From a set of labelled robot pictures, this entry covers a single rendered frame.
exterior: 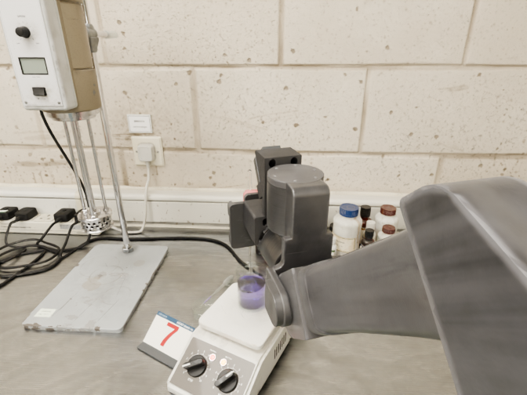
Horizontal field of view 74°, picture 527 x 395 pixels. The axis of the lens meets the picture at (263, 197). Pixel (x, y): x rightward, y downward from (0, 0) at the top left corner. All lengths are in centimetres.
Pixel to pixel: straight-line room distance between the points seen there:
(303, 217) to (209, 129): 70
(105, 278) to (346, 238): 58
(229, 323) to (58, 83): 47
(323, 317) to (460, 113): 86
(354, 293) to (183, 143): 85
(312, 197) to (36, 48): 51
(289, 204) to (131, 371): 46
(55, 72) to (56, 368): 49
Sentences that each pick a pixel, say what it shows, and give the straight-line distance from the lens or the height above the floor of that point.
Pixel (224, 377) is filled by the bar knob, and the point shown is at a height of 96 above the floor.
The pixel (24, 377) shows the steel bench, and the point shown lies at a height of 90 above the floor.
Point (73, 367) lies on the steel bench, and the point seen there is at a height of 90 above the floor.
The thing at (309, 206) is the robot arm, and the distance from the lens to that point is 32.
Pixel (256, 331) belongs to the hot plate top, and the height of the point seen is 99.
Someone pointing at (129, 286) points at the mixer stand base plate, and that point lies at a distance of 86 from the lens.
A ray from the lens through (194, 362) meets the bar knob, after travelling 59.
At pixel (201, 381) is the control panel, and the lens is 60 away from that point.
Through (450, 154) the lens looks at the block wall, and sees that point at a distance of 109.
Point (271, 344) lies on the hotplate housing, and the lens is 61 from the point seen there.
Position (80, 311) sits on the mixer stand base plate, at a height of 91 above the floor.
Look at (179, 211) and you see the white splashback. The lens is 105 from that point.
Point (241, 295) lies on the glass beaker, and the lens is 61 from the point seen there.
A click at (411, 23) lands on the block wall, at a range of 99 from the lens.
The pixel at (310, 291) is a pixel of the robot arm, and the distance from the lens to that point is 28.
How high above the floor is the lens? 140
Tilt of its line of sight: 24 degrees down
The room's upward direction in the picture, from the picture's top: straight up
